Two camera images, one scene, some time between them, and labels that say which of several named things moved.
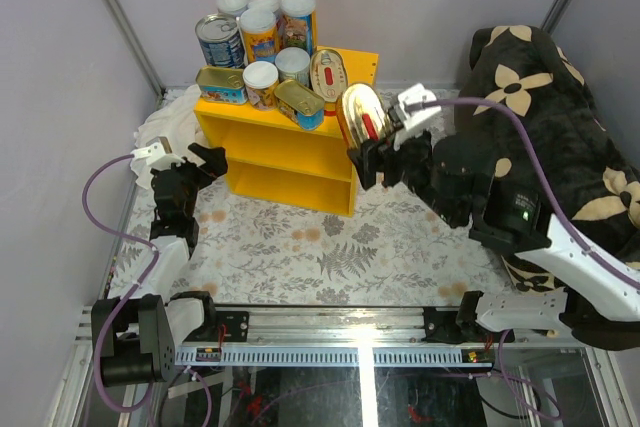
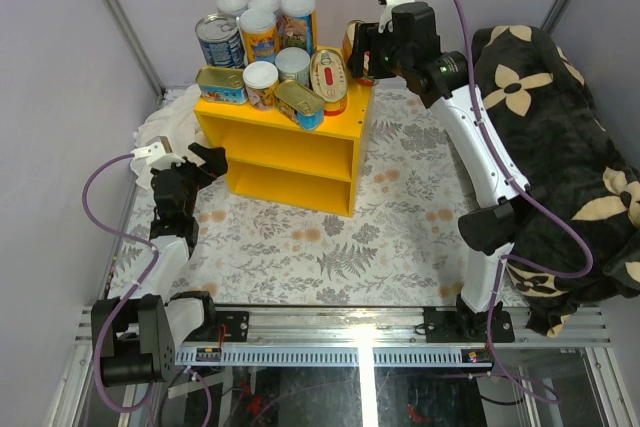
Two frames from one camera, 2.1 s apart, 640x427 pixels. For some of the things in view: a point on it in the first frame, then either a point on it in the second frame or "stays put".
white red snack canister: (265, 2) stays put
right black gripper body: (416, 176) → (385, 58)
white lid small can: (261, 80) stays put
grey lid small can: (293, 64) stays put
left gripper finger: (216, 162) stays put
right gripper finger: (367, 158) → (363, 36)
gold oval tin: (362, 114) → (348, 44)
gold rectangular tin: (222, 85) stays put
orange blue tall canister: (261, 34) stays put
